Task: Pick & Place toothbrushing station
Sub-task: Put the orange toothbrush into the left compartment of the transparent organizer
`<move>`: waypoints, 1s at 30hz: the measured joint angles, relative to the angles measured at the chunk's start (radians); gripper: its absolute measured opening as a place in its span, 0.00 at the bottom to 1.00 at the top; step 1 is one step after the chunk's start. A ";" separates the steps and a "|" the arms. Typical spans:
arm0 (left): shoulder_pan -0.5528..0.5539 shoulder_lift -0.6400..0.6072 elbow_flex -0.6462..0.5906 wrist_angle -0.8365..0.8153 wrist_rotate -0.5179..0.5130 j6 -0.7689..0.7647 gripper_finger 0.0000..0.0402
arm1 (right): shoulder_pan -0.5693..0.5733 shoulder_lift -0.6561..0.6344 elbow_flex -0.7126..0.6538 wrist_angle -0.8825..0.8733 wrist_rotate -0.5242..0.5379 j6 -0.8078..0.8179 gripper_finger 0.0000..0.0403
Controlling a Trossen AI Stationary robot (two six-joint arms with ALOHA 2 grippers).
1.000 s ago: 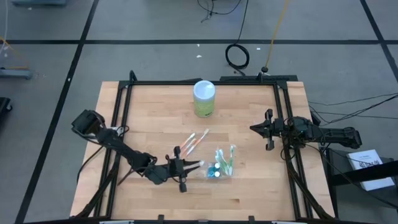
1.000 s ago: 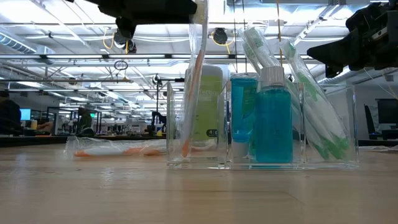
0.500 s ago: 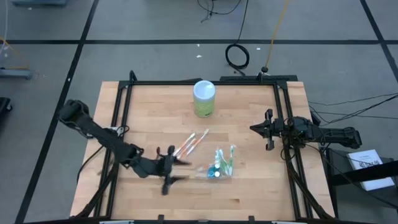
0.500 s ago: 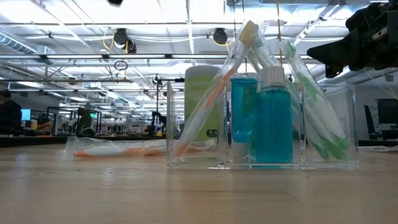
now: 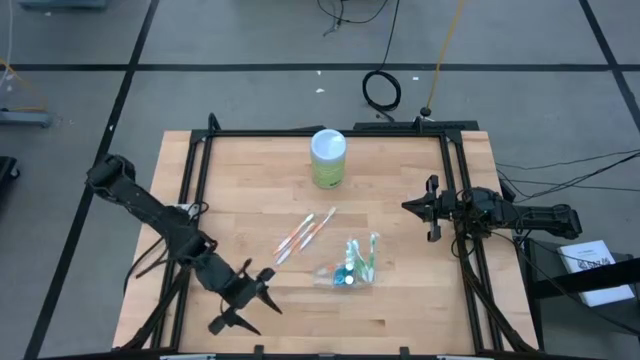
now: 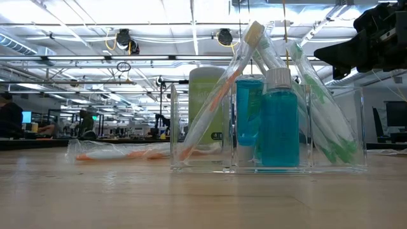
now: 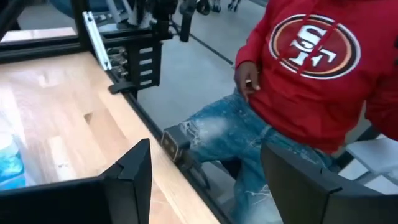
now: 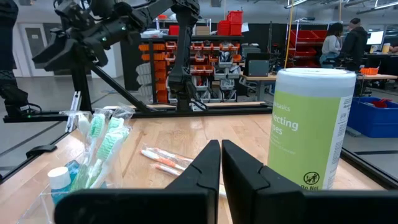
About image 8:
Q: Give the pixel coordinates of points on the cardboard box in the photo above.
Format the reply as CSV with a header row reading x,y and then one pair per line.
x,y
202,30

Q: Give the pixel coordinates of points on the orange tray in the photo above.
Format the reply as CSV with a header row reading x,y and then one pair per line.
x,y
369,71

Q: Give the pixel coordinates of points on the green disinfecting wipes canister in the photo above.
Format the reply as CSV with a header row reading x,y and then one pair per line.
x,y
304,133

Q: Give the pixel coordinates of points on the wooden background table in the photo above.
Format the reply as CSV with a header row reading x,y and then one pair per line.
x,y
261,77

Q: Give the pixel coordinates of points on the black aluminium table frame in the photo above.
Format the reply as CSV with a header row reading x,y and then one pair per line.
x,y
217,109

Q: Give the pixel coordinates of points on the lit computer monitor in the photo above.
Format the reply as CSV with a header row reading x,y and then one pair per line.
x,y
374,37

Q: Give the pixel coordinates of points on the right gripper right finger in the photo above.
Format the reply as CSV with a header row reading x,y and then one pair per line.
x,y
295,207

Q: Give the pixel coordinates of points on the blue plastic bin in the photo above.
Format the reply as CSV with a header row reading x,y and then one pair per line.
x,y
373,121

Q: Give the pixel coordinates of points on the black shelf with orange bins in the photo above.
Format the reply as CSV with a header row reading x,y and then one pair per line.
x,y
160,65

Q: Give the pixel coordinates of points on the small blue mouthwash bottle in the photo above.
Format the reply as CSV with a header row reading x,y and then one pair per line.
x,y
74,167
59,180

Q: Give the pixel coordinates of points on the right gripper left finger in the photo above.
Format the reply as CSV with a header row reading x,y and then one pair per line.
x,y
140,207

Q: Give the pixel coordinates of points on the person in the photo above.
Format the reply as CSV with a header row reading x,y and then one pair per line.
x,y
354,42
332,43

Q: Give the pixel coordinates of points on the white frame light bar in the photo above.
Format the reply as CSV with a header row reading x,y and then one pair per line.
x,y
74,105

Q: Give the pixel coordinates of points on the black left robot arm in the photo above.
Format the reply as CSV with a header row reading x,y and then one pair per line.
x,y
183,56

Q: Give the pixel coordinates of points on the grey equipment box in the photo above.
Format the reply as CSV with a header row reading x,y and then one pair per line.
x,y
257,64

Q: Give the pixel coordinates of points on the rack with red bins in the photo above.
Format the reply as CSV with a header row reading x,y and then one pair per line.
x,y
303,40

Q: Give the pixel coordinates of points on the red storage bins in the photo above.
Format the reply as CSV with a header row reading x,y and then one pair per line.
x,y
234,21

